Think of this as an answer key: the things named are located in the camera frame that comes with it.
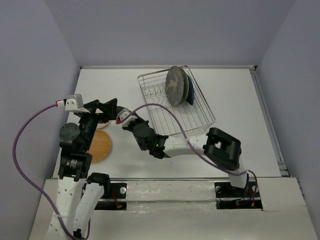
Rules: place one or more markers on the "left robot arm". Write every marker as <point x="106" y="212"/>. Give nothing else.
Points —
<point x="77" y="191"/>

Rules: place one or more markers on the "black round plate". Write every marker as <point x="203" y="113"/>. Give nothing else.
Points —
<point x="120" y="110"/>

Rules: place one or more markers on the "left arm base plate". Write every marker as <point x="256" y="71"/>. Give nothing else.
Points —
<point x="115" y="199"/>

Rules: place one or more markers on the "steel wire dish rack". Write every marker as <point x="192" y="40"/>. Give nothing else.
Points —
<point x="195" y="118"/>

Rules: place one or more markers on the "cream plate with black mark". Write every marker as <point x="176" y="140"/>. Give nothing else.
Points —
<point x="101" y="125"/>

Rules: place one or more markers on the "teal flower plate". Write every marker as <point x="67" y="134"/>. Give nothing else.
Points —
<point x="186" y="86"/>

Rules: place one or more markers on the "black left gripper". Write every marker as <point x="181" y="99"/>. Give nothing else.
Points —
<point x="110" y="109"/>

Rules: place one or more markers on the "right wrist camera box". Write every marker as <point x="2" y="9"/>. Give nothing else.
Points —
<point x="125" y="116"/>

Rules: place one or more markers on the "grey deer plate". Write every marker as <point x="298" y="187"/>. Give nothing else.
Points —
<point x="174" y="86"/>

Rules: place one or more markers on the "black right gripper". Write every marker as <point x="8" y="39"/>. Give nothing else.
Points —
<point x="129" y="127"/>

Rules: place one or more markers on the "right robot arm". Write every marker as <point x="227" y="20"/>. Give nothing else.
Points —
<point x="217" y="148"/>

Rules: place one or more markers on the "round bamboo wooden plate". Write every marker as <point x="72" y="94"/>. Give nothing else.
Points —
<point x="101" y="146"/>

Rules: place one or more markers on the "dark blue patterned plate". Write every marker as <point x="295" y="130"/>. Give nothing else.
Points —
<point x="191" y="92"/>

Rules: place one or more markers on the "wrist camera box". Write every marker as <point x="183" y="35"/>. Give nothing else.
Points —
<point x="125" y="116"/>
<point x="72" y="103"/>

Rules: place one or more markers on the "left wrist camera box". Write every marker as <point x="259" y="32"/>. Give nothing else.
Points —
<point x="72" y="103"/>

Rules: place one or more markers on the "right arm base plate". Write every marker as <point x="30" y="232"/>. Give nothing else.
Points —
<point x="232" y="198"/>

